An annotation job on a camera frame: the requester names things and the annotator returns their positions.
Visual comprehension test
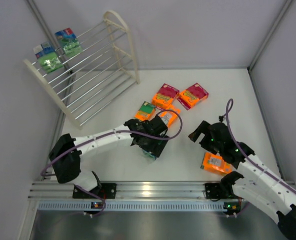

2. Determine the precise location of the cream chrome wire shelf rack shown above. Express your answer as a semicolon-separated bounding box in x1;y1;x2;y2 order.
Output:
23;10;140;129

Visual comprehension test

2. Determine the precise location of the blue green Vileda sponge pack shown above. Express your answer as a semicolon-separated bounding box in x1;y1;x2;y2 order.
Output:
33;41;63;74

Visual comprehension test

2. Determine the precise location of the orange pink Scrub Mommy box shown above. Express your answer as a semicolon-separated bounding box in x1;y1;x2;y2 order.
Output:
151;83;179;109

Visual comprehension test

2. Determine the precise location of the orange box near right arm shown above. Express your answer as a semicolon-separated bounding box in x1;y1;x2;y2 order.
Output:
201;152;233;176

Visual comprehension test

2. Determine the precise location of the aluminium mounting rail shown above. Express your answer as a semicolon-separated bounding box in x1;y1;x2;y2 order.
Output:
27;180;296;212

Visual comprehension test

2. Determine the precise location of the orange box barcode side up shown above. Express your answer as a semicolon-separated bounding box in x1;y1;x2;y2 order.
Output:
159;104;180;128

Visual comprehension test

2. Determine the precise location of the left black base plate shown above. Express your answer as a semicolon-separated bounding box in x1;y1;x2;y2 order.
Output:
72;183;117;199

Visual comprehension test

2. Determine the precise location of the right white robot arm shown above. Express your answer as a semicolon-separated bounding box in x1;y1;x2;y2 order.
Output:
188;121;296;240

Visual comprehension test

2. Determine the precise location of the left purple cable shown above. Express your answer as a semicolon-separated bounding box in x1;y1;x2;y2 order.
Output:
40;109;183;218

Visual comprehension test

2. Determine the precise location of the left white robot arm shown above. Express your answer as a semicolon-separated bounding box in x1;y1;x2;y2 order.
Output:
49;116;168;194

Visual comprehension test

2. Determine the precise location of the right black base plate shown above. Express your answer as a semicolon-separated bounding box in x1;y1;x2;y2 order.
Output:
204;183;229;201

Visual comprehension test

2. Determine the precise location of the orange green Sponge Daddy box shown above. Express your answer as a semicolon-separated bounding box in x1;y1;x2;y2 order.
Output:
134;101;156;121

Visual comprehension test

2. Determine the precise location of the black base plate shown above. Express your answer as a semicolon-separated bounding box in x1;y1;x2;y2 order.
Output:
204;183;229;201
72;183;117;199

